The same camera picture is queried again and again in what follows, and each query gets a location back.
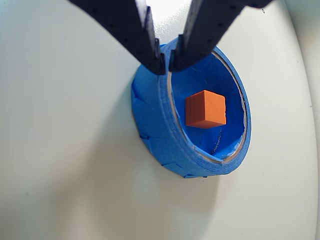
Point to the blue tape roll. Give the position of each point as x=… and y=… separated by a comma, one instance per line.
x=155, y=120

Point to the small cube block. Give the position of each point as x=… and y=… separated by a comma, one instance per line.
x=207, y=110

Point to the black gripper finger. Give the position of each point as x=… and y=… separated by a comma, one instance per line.
x=210, y=27
x=127, y=27

